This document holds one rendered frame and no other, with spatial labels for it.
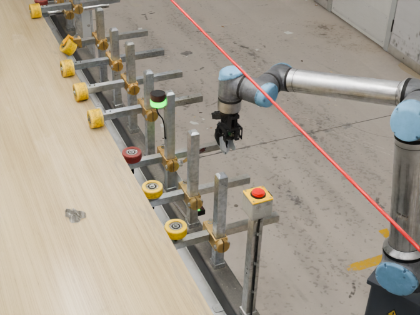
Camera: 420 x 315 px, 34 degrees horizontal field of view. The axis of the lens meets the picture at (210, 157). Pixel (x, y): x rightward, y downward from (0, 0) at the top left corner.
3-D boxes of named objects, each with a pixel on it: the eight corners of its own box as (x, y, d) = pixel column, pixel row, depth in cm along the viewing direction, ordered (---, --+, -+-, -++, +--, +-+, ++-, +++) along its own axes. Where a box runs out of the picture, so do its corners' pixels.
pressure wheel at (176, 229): (169, 239, 252) (169, 215, 245) (189, 244, 250) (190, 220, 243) (161, 253, 245) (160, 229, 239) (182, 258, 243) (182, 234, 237)
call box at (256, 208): (261, 204, 214) (263, 185, 210) (271, 218, 209) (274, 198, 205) (241, 210, 212) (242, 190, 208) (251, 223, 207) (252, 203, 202)
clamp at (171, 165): (167, 154, 293) (167, 144, 291) (179, 170, 283) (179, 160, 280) (155, 156, 291) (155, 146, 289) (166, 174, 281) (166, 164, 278)
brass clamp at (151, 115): (149, 105, 307) (149, 95, 304) (159, 120, 297) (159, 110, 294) (136, 108, 304) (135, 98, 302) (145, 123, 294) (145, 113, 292)
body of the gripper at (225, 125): (224, 144, 259) (225, 117, 252) (215, 133, 266) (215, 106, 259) (242, 140, 262) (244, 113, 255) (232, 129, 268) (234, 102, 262)
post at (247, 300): (250, 307, 238) (259, 206, 213) (257, 317, 234) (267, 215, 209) (239, 310, 237) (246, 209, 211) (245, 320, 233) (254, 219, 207)
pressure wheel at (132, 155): (138, 166, 289) (137, 143, 283) (144, 176, 283) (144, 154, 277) (120, 170, 287) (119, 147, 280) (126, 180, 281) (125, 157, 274)
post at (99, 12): (107, 89, 372) (101, 6, 345) (109, 92, 369) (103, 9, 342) (100, 90, 371) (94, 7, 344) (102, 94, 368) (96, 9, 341)
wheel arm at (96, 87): (180, 74, 330) (180, 67, 328) (182, 77, 328) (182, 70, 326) (79, 92, 313) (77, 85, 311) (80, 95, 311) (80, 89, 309)
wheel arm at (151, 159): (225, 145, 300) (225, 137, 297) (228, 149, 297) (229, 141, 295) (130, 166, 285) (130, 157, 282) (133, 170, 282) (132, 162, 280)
